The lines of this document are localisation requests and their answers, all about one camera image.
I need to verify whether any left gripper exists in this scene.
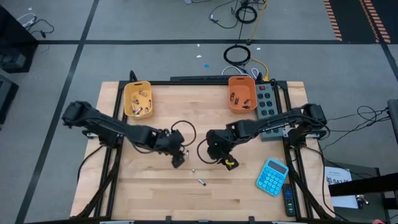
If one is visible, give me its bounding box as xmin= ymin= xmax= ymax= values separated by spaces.
xmin=155 ymin=129 xmax=187 ymax=169

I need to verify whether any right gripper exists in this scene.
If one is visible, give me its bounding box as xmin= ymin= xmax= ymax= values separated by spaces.
xmin=205 ymin=129 xmax=239 ymax=171

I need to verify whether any orange plastic bin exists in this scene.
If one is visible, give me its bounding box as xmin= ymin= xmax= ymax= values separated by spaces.
xmin=228 ymin=76 xmax=258 ymax=114

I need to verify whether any blue calculator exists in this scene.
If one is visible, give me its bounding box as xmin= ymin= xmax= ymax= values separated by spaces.
xmin=255 ymin=157 xmax=290 ymax=198

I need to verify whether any grey power strip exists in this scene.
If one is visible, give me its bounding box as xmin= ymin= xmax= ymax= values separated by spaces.
xmin=255 ymin=82 xmax=292 ymax=142

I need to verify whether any yellow plastic bin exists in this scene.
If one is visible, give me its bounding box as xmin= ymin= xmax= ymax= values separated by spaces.
xmin=123 ymin=80 xmax=154 ymax=121

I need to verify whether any black flat bar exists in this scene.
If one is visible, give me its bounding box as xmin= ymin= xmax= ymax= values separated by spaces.
xmin=169 ymin=75 xmax=233 ymax=83

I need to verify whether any black remote control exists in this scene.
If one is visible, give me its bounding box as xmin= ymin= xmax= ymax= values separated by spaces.
xmin=281 ymin=183 xmax=297 ymax=218

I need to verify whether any white printed paper sheet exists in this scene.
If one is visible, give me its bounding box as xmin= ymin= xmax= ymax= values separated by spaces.
xmin=325 ymin=166 xmax=359 ymax=209

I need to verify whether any metal key bunch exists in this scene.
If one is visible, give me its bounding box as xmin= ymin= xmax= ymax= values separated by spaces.
xmin=356 ymin=194 xmax=371 ymax=210

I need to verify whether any black side desk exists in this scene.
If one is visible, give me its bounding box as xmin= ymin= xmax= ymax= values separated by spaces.
xmin=322 ymin=160 xmax=398 ymax=224

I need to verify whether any black equipment box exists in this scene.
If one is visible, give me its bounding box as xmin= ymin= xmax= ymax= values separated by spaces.
xmin=0 ymin=73 xmax=19 ymax=125

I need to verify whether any black orange striped mat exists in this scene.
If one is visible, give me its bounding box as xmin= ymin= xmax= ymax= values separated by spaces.
xmin=322 ymin=0 xmax=398 ymax=44

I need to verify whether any black cabinet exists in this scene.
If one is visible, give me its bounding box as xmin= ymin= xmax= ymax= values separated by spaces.
xmin=0 ymin=6 xmax=40 ymax=75

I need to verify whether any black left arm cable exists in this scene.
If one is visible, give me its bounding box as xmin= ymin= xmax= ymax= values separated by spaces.
xmin=170 ymin=120 xmax=197 ymax=147

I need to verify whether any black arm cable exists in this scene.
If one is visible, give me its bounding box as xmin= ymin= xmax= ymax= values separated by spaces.
xmin=170 ymin=120 xmax=197 ymax=147
xmin=197 ymin=138 xmax=218 ymax=165

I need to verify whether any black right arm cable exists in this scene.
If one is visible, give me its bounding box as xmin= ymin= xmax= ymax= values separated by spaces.
xmin=197 ymin=138 xmax=218 ymax=165

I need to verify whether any black metal table frame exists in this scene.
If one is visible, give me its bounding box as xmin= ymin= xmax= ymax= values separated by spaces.
xmin=73 ymin=79 xmax=338 ymax=223

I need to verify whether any white floor cable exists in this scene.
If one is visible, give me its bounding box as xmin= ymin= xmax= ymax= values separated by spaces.
xmin=221 ymin=65 xmax=259 ymax=79

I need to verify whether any short yellow cable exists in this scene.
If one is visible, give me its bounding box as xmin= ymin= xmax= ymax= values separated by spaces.
xmin=250 ymin=57 xmax=270 ymax=82

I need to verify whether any black coiled floor cable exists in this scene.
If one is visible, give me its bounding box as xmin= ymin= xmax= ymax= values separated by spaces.
xmin=234 ymin=5 xmax=258 ymax=24
xmin=223 ymin=44 xmax=251 ymax=67

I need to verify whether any thin black hanging cable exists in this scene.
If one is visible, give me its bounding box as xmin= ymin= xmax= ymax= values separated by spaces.
xmin=237 ymin=21 xmax=246 ymax=43

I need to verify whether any loose black floor cable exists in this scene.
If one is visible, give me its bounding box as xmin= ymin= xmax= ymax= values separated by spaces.
xmin=208 ymin=0 xmax=240 ymax=30

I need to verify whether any thick yellow cord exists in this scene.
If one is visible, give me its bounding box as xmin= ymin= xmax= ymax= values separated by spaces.
xmin=248 ymin=0 xmax=269 ymax=43

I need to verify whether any black power cables bundle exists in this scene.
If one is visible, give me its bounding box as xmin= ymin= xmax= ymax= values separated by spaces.
xmin=320 ymin=105 xmax=391 ymax=150

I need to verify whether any black cable with plug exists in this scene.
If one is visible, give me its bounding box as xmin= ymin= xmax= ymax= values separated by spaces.
xmin=26 ymin=18 xmax=55 ymax=40

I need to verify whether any white cable on cabinet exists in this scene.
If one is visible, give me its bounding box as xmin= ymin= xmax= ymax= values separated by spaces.
xmin=16 ymin=12 xmax=37 ymax=27

